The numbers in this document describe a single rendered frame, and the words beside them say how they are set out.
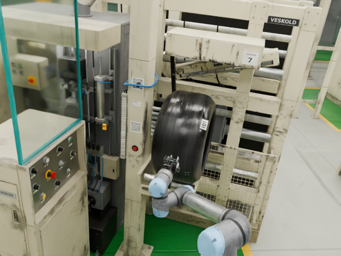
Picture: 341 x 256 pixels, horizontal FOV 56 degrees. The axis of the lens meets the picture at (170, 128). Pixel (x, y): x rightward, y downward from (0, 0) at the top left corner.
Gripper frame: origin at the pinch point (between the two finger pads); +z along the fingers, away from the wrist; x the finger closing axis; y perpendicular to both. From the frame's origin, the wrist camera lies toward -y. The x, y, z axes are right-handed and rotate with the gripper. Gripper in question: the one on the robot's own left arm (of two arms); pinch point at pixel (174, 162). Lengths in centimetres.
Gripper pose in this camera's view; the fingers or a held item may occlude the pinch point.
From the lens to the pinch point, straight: 176.1
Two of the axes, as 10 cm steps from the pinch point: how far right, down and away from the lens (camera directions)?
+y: 1.2, -9.3, -3.5
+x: -9.6, -2.0, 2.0
